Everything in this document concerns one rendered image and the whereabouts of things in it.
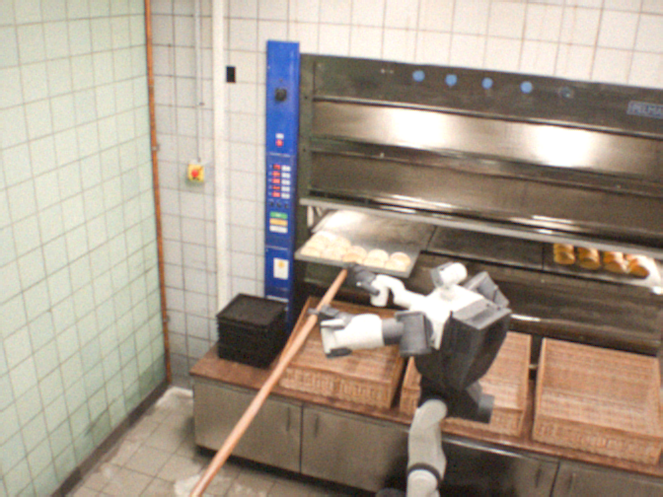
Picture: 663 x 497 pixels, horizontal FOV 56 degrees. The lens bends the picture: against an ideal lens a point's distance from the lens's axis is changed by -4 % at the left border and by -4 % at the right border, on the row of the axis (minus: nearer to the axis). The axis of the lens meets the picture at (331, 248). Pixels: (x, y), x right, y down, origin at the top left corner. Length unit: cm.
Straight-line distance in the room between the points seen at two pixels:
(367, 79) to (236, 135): 74
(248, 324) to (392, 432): 87
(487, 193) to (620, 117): 67
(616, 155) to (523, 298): 81
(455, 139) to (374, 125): 39
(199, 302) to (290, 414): 97
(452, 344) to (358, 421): 99
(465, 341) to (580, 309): 118
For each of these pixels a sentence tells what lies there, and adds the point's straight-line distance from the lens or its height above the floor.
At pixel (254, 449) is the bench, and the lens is 345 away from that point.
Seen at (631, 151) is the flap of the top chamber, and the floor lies 182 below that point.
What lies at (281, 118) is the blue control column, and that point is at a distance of 318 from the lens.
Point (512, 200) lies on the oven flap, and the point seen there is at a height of 152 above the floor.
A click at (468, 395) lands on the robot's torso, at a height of 106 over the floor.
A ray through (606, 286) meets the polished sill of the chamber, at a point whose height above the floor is 117.
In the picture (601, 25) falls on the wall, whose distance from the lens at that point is 294.
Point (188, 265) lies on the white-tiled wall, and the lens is 373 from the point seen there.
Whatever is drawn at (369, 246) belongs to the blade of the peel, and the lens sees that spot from 324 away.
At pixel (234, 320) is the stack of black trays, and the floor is 83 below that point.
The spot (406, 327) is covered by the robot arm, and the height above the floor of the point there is 138.
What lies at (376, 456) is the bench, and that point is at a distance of 321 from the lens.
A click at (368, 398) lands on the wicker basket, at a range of 312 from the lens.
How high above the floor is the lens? 243
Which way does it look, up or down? 23 degrees down
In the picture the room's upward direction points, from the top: 3 degrees clockwise
